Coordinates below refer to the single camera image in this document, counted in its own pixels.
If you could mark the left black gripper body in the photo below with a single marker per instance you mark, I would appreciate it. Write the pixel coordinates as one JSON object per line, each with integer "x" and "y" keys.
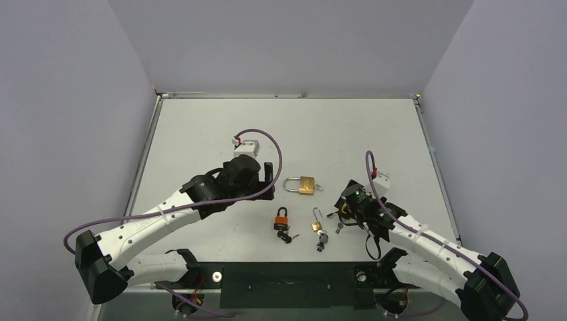
{"x": 256, "y": 185}

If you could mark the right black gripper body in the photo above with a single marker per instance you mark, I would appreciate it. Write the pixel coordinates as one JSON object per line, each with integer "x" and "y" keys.
{"x": 348, "y": 208}

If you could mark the large brass padlock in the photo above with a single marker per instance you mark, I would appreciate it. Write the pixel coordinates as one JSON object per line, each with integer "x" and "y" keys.
{"x": 302, "y": 185}

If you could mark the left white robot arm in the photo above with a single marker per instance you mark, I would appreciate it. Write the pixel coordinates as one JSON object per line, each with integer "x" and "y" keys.
{"x": 112, "y": 260}

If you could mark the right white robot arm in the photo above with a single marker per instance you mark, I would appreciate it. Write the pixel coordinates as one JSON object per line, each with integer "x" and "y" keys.
{"x": 482, "y": 286}

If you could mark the small brass padlock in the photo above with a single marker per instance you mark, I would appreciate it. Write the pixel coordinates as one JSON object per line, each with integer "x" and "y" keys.
{"x": 317, "y": 224}

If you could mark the orange black padlock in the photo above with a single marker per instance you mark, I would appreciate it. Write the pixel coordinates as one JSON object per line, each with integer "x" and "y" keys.
{"x": 281, "y": 220}

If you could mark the black keys of orange padlock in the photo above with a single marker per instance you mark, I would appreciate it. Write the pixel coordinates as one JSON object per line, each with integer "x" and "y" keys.
{"x": 285, "y": 236}

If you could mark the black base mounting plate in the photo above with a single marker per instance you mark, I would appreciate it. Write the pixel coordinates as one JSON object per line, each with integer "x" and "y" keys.
{"x": 291, "y": 284}

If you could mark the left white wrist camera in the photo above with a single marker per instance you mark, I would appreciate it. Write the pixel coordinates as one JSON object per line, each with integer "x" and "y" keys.
{"x": 245, "y": 147}

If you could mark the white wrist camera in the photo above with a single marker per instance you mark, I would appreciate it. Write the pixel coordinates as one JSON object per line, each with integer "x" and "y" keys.
{"x": 245, "y": 147}
{"x": 381, "y": 183}

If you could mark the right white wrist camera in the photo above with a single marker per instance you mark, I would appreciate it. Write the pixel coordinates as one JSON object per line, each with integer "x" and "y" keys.
{"x": 381, "y": 183}

